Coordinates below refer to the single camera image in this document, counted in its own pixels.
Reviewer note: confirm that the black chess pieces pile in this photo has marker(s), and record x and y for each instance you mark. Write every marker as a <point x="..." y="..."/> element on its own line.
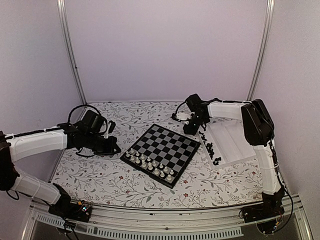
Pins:
<point x="209" y="149"/>

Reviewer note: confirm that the floral patterned table mat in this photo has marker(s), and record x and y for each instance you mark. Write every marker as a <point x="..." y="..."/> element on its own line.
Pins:
<point x="103" y="179"/>

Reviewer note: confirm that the white plastic piece tray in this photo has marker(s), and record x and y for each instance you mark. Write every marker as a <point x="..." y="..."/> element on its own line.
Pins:
<point x="229" y="142"/>

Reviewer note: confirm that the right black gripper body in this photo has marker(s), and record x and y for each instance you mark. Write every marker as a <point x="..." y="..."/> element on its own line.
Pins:
<point x="197" y="122"/>

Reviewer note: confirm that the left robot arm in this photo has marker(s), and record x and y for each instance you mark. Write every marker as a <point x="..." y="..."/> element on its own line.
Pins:
<point x="14" y="147"/>

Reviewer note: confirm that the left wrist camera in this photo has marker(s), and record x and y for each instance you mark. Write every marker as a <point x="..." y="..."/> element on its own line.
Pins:
<point x="110" y="127"/>

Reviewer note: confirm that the right aluminium frame post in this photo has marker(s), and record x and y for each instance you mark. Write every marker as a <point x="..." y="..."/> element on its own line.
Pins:
<point x="270" y="4"/>

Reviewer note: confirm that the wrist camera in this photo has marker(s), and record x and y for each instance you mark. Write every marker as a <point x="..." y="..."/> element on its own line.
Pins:
<point x="181" y="116"/>
<point x="110" y="127"/>

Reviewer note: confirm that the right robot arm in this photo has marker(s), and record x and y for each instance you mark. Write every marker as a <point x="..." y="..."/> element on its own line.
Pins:
<point x="258" y="129"/>

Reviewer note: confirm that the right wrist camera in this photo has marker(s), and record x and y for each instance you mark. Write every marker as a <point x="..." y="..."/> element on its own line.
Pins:
<point x="181" y="116"/>

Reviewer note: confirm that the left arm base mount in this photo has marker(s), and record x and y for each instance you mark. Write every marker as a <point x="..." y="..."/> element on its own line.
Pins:
<point x="79" y="211"/>

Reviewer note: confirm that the left aluminium frame post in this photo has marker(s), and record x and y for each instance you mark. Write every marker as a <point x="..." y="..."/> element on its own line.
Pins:
<point x="62" y="12"/>

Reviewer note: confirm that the black and grey chessboard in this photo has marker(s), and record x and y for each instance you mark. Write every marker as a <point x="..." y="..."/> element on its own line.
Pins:
<point x="164" y="149"/>

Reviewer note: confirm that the aluminium frame post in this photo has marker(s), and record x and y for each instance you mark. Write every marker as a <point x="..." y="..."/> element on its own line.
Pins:
<point x="270" y="4"/>
<point x="62" y="12"/>

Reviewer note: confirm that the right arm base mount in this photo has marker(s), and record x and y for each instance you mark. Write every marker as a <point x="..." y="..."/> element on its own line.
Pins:
<point x="268" y="213"/>

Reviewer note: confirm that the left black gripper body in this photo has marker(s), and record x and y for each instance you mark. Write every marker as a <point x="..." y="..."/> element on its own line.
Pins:
<point x="99" y="148"/>

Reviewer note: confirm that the aluminium front rail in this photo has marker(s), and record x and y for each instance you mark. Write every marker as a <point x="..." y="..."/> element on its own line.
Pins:
<point x="126" y="223"/>

